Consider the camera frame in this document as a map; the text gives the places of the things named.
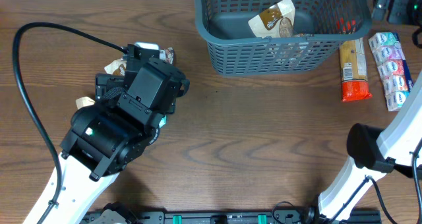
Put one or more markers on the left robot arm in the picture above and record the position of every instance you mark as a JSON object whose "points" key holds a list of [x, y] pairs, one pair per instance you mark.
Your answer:
{"points": [[130, 108]]}

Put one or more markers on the multicolour tissue pack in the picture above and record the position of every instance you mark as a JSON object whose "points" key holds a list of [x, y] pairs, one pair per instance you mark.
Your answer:
{"points": [[391, 63]]}

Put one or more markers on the orange biscuit roll pack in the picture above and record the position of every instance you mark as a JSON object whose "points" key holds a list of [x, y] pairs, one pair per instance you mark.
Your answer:
{"points": [[353, 68]]}

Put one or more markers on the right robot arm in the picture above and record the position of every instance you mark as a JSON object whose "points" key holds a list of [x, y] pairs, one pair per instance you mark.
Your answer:
{"points": [[372, 153]]}

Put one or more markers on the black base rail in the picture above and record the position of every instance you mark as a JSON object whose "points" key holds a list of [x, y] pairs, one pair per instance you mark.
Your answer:
{"points": [[118, 213]]}

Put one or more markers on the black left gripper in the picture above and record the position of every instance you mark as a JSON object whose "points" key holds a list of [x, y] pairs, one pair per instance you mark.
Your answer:
{"points": [[109, 87]]}

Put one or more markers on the dark grey plastic basket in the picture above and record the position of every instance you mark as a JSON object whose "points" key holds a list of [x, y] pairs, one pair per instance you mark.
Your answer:
{"points": [[320, 28]]}

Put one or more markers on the teal wet wipes pack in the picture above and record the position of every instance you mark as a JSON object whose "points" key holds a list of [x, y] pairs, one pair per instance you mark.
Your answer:
{"points": [[163, 122]]}

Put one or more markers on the beige snack bag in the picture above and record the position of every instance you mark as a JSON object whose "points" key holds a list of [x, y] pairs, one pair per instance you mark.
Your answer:
{"points": [[118, 66], [84, 102], [276, 21]]}

